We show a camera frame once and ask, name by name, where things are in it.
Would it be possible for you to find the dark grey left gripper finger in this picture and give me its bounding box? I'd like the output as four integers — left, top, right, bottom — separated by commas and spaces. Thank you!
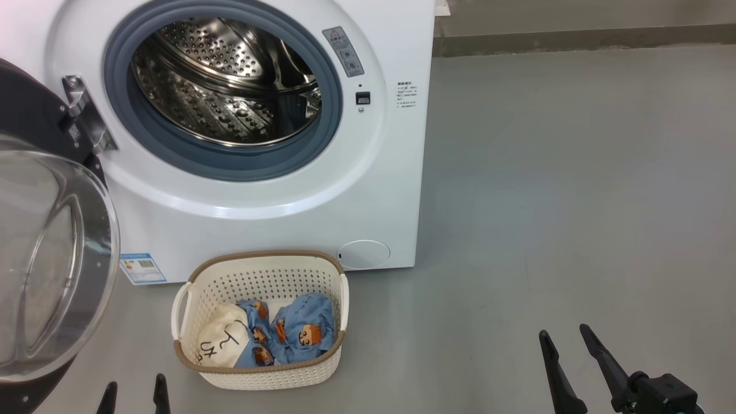
96, 381, 118, 414
153, 374, 171, 414

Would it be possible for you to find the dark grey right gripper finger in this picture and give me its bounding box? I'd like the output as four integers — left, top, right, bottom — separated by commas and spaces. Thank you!
579, 324, 633, 412
539, 330, 588, 414

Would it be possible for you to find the cream cloth with black writing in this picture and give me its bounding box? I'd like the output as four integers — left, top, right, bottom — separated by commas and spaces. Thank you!
195, 304, 250, 369

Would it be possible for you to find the blue bear print garment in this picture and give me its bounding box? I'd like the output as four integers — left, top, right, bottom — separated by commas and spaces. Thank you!
236, 299, 277, 367
270, 292, 336, 363

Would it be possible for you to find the black glass washing machine door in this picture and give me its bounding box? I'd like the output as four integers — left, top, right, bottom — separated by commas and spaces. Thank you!
0, 57, 121, 414

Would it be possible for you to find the cream perforated laundry basket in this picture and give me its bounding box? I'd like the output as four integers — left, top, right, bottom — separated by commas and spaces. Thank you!
171, 250, 349, 390

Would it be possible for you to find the grey rubber door gasket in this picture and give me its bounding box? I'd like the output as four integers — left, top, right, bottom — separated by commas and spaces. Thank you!
103, 0, 343, 182

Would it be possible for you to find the white front-load washing machine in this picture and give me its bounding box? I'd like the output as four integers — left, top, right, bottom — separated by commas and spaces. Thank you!
0, 0, 436, 286

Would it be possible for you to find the chrome door hinge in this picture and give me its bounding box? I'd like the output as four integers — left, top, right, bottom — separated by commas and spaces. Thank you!
62, 75, 118, 154

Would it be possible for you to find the blue energy label sticker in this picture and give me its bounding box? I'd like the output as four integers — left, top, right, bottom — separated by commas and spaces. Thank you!
119, 253, 167, 286

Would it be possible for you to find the round white filter cover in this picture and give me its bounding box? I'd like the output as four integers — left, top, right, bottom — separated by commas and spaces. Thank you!
336, 240, 391, 270

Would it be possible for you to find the steel perforated drum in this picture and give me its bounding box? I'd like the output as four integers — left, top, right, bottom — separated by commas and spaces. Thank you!
131, 17, 323, 147

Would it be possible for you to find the grey warning sticker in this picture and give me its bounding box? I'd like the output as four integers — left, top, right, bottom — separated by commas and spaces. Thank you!
322, 26, 365, 78

